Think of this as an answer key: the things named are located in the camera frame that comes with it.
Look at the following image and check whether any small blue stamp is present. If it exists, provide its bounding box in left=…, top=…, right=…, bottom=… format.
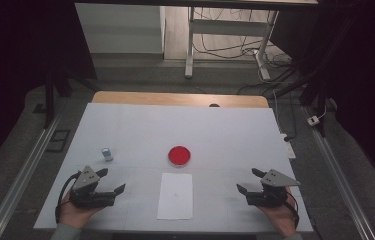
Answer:
left=101, top=147, right=114, bottom=162

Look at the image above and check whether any black curtain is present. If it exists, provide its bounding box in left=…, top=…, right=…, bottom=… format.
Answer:
left=269, top=0, right=375, bottom=201
left=0, top=0, right=98, bottom=183

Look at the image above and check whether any white power strip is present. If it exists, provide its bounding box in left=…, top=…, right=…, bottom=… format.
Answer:
left=280, top=133, right=297, bottom=160

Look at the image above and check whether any white paper sheet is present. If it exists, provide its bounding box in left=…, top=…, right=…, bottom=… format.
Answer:
left=156, top=172, right=194, bottom=221

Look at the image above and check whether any person's left hand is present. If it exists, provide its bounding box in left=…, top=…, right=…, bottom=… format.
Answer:
left=58, top=194, right=104, bottom=230

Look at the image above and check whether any round red ink pad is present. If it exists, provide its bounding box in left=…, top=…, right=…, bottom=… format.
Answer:
left=167, top=145, right=192, bottom=168

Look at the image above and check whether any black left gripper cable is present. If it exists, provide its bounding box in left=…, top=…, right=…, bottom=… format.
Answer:
left=54, top=171, right=82, bottom=224

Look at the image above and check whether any white desk frame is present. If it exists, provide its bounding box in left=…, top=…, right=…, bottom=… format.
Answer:
left=184, top=6, right=280, bottom=81

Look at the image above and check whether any white table cover sheet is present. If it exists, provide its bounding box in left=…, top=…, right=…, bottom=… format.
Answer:
left=33, top=102, right=314, bottom=233

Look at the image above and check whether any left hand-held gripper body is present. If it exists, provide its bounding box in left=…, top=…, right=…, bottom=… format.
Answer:
left=69, top=165, right=117, bottom=210

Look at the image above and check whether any tangle of floor cables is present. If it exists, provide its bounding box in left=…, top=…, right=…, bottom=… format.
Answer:
left=193, top=8, right=293, bottom=69

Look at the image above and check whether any black metal stand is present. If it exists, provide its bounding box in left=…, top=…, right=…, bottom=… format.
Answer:
left=274, top=49, right=330, bottom=138
left=43, top=66, right=74, bottom=130

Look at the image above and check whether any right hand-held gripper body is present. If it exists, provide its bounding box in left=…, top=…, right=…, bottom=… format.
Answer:
left=245, top=168, right=301, bottom=209

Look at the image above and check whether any aluminium floor rail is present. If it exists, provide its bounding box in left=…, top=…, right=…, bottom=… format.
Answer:
left=0, top=106, right=65, bottom=240
left=303, top=106, right=375, bottom=240

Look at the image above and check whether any white cabinet panel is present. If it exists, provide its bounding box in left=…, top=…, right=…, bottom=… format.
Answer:
left=74, top=3, right=166, bottom=54

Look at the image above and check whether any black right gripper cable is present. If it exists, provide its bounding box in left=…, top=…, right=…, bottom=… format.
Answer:
left=286, top=191, right=300, bottom=231

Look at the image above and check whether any black floor frame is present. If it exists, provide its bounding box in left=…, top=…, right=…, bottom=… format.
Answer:
left=45, top=129, right=71, bottom=154

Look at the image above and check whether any person's right hand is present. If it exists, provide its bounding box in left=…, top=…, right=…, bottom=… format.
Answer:
left=258, top=188, right=300, bottom=238

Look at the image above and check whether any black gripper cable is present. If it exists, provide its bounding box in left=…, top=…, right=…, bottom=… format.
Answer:
left=54, top=171, right=82, bottom=224
left=286, top=191, right=300, bottom=231

